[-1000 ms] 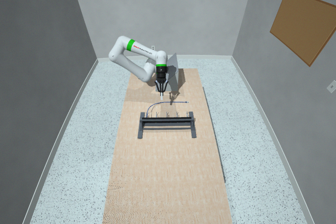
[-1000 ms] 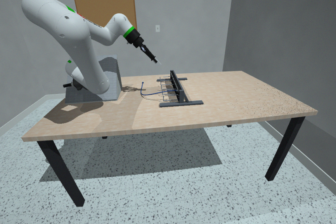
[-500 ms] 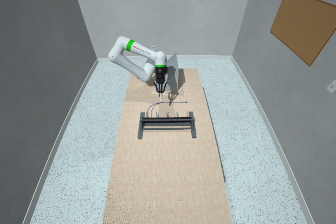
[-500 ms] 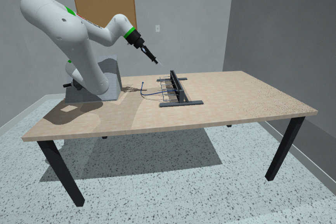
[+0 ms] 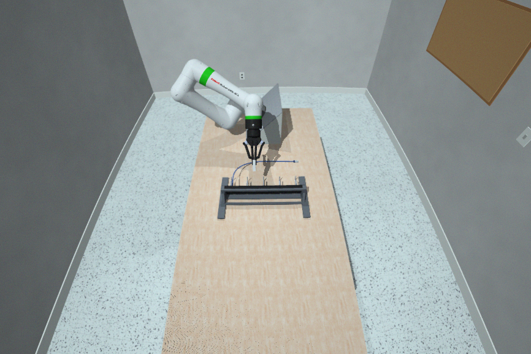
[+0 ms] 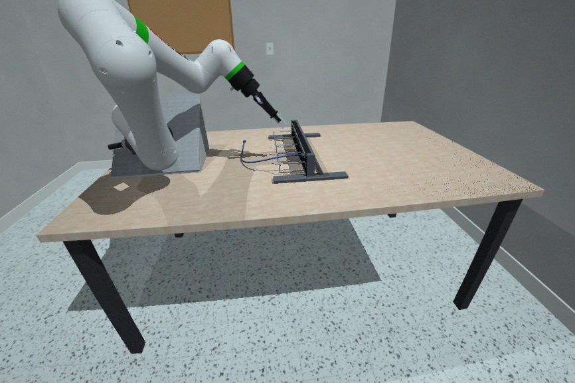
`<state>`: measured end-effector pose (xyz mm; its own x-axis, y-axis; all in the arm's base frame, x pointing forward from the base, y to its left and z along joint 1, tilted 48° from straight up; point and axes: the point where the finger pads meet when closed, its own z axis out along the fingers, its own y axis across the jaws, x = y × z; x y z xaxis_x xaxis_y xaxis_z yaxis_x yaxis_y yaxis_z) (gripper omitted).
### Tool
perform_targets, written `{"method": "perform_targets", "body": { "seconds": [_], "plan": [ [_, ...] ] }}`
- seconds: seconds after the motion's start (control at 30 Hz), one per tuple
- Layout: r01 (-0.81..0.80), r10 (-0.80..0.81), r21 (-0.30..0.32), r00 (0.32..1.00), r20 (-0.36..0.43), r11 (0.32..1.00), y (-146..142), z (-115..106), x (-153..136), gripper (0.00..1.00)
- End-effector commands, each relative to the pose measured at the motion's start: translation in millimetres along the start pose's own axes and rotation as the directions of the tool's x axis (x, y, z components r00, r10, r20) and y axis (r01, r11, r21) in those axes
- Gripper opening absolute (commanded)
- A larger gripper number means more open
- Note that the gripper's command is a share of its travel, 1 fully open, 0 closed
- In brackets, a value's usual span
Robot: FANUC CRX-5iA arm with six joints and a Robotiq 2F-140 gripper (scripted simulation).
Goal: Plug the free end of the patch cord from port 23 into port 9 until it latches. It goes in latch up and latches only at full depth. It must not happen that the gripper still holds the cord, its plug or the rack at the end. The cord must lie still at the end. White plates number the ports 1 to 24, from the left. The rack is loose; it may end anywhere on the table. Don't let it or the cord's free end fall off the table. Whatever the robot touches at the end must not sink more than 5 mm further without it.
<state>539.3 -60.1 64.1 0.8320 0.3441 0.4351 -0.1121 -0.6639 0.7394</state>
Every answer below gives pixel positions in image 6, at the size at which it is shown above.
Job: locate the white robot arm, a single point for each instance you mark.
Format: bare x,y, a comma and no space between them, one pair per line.
118,46

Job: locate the black patch panel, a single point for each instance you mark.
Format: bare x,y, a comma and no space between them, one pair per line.
307,157

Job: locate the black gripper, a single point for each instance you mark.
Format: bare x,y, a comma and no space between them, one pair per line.
251,89

